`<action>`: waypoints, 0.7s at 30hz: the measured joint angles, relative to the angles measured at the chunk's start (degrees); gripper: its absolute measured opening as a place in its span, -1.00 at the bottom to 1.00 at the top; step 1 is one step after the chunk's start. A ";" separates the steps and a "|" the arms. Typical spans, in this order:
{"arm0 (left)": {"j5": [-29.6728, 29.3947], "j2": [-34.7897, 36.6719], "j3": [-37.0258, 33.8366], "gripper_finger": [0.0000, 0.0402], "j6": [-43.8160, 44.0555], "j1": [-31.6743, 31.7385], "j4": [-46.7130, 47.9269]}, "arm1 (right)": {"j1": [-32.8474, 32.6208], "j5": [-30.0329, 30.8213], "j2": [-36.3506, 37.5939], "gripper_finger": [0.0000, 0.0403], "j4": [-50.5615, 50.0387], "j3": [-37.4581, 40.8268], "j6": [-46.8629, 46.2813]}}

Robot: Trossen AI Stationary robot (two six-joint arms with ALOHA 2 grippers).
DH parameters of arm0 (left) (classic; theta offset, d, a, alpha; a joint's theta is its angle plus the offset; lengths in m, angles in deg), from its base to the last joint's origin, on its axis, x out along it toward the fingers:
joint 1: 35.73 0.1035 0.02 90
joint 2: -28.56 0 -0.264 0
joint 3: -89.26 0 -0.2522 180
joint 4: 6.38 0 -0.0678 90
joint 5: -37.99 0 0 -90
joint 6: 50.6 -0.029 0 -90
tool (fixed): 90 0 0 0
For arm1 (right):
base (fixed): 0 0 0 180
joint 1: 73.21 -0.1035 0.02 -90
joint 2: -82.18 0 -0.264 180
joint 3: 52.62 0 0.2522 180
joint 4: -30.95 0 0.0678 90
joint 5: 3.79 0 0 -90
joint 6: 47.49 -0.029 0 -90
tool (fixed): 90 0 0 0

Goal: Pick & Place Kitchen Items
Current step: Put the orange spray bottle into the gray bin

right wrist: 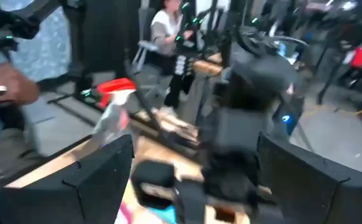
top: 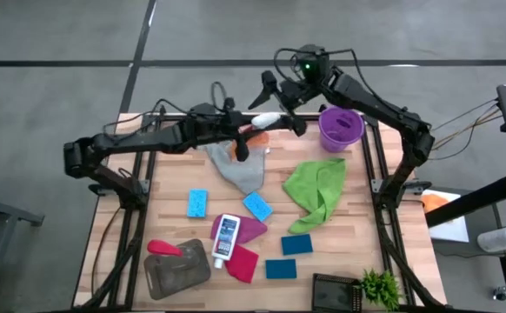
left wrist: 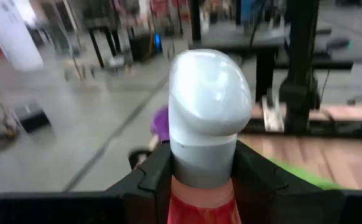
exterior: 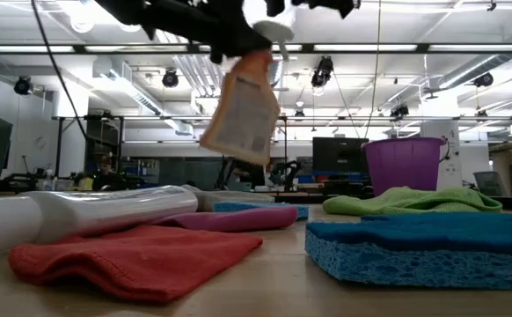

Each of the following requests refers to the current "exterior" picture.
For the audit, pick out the orange spray bottle white trigger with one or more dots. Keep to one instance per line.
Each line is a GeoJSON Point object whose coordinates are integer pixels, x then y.
{"type": "Point", "coordinates": [243, 119]}

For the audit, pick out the light blue sponge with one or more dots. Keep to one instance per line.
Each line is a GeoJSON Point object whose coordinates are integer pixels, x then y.
{"type": "Point", "coordinates": [247, 205]}

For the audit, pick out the red cloth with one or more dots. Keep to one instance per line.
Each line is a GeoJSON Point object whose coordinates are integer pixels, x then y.
{"type": "Point", "coordinates": [128, 260]}

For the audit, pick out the black ceiling camera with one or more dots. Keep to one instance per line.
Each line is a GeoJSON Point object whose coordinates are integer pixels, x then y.
{"type": "Point", "coordinates": [323, 70]}
{"type": "Point", "coordinates": [484, 80]}
{"type": "Point", "coordinates": [170, 79]}
{"type": "Point", "coordinates": [23, 86]}
{"type": "Point", "coordinates": [400, 111]}

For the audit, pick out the black background robot arm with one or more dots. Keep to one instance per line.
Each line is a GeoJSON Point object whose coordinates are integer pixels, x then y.
{"type": "Point", "coordinates": [289, 171]}
{"type": "Point", "coordinates": [226, 176]}

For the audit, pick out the person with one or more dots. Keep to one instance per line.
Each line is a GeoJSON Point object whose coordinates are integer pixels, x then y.
{"type": "Point", "coordinates": [106, 176]}

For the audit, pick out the green microfibre cloth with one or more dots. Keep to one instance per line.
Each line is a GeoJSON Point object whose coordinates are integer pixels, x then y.
{"type": "Point", "coordinates": [414, 200]}

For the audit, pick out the magenta cloth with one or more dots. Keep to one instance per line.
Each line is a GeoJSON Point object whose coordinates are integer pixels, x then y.
{"type": "Point", "coordinates": [238, 218]}

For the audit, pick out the black background monitor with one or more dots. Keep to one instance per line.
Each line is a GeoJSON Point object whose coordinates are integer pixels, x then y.
{"type": "Point", "coordinates": [339, 154]}

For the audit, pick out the dark blue scrub sponge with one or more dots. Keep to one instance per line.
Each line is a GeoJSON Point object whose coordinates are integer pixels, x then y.
{"type": "Point", "coordinates": [414, 264]}
{"type": "Point", "coordinates": [458, 216]}

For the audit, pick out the black overhead beam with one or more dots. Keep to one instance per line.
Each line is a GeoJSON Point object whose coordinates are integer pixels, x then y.
{"type": "Point", "coordinates": [423, 48]}

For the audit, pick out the white plastic restorer bottle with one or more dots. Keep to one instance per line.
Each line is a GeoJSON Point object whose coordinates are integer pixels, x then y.
{"type": "Point", "coordinates": [106, 211]}

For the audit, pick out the white square pillar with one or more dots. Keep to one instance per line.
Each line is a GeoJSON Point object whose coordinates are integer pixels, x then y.
{"type": "Point", "coordinates": [455, 171]}

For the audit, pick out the grey cloth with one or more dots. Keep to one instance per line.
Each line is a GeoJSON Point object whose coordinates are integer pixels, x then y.
{"type": "Point", "coordinates": [221, 198]}

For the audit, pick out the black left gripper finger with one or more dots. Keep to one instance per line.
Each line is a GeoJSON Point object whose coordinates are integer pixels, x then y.
{"type": "Point", "coordinates": [326, 5]}
{"type": "Point", "coordinates": [243, 39]}

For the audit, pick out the purple plastic bucket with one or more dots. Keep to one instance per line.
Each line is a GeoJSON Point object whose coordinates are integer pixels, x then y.
{"type": "Point", "coordinates": [401, 167]}

